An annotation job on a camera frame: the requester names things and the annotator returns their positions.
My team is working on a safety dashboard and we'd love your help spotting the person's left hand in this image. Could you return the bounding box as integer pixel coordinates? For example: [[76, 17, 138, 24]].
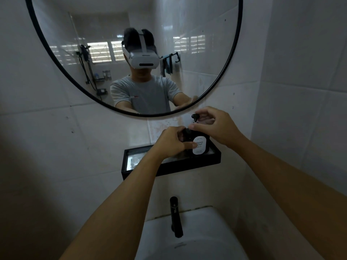
[[152, 126, 197, 162]]

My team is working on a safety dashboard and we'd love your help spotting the person's right hand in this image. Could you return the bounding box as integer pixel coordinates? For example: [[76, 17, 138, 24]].
[[188, 106, 246, 149]]

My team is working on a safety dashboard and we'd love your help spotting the black soap pump bottle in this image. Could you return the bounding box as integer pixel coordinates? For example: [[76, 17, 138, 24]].
[[181, 114, 211, 158]]

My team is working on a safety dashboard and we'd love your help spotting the person's left forearm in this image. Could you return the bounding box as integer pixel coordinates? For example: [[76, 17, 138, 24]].
[[59, 149, 166, 260]]

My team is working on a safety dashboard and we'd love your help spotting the person's right forearm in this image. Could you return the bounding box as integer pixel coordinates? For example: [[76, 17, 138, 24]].
[[230, 135, 347, 260]]

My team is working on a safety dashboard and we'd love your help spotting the black faucet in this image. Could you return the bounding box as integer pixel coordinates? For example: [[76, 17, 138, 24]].
[[170, 196, 184, 239]]

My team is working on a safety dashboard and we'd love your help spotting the round black-framed mirror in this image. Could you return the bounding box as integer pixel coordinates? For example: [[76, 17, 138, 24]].
[[24, 0, 243, 117]]

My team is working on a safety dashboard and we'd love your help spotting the white sink basin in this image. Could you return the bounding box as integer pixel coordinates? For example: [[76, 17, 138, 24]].
[[134, 206, 250, 260]]

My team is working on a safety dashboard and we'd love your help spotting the black wall shelf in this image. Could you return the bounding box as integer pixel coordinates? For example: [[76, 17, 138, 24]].
[[121, 140, 222, 181]]

